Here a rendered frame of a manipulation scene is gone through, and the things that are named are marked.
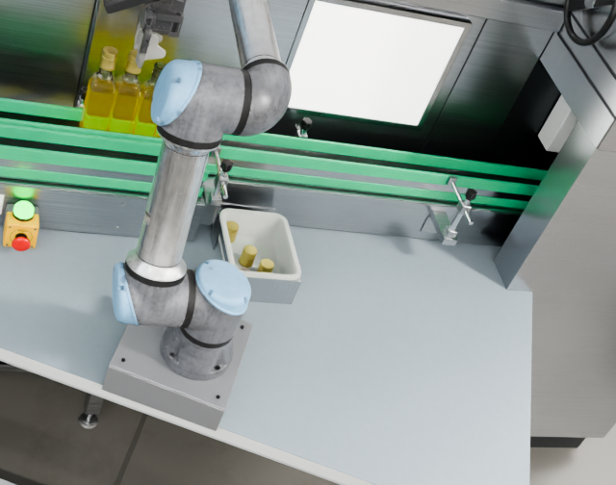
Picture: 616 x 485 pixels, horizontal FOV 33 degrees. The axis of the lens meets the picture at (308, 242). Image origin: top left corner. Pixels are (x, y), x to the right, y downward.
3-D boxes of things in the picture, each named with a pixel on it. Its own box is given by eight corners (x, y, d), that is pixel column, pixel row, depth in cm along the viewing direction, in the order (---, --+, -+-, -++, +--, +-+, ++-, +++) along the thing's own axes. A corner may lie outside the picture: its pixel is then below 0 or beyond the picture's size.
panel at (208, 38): (417, 124, 277) (469, 17, 256) (420, 131, 275) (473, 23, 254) (82, 76, 245) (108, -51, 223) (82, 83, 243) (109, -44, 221)
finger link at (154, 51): (162, 76, 226) (170, 38, 221) (135, 73, 224) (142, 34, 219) (160, 70, 228) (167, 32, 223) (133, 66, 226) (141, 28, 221)
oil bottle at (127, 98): (123, 145, 247) (141, 72, 233) (125, 160, 243) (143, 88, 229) (99, 142, 245) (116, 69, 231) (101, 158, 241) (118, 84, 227)
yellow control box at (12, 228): (34, 229, 235) (38, 205, 230) (35, 252, 230) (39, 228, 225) (2, 226, 233) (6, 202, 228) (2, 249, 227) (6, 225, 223)
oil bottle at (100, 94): (99, 142, 244) (116, 69, 231) (100, 158, 241) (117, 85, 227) (75, 140, 242) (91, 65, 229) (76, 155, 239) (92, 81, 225)
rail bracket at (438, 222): (433, 227, 279) (468, 165, 265) (452, 271, 267) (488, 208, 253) (418, 225, 277) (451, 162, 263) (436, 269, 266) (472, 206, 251)
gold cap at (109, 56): (113, 62, 229) (116, 45, 226) (116, 71, 226) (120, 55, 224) (97, 61, 227) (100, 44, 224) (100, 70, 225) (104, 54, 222)
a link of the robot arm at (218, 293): (241, 346, 205) (261, 303, 196) (175, 343, 200) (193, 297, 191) (232, 300, 213) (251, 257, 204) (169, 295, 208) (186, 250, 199)
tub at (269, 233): (275, 239, 259) (286, 213, 254) (293, 303, 244) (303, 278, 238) (209, 232, 253) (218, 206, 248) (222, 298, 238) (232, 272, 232)
